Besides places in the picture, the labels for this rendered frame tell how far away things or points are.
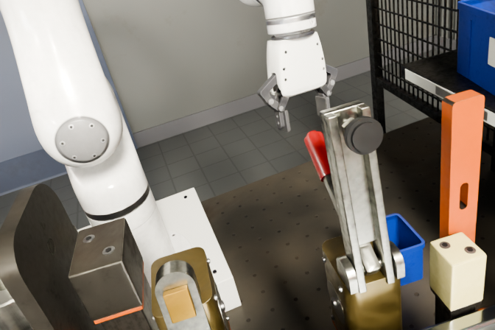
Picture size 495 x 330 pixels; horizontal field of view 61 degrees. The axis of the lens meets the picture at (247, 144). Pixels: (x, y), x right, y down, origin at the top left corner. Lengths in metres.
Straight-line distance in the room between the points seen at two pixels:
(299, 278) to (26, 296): 0.63
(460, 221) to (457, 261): 0.05
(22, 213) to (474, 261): 0.39
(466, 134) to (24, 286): 0.38
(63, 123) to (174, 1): 2.54
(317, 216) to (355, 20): 2.76
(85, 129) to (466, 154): 0.46
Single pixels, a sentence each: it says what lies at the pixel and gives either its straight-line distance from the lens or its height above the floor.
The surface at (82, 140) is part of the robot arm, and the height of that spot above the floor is 1.15.
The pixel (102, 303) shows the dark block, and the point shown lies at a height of 1.08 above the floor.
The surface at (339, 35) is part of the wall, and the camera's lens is 3.62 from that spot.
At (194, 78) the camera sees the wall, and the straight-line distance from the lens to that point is 3.23.
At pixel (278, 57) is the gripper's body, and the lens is 0.72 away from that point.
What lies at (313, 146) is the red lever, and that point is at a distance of 0.45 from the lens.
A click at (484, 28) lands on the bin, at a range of 0.80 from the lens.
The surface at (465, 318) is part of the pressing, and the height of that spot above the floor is 1.00.
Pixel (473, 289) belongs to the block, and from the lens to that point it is 0.46.
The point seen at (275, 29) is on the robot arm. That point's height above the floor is 1.19.
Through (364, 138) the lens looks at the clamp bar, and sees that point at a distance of 0.32.
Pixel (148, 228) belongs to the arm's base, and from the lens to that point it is 0.79.
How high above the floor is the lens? 1.37
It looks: 28 degrees down
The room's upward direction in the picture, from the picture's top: 13 degrees counter-clockwise
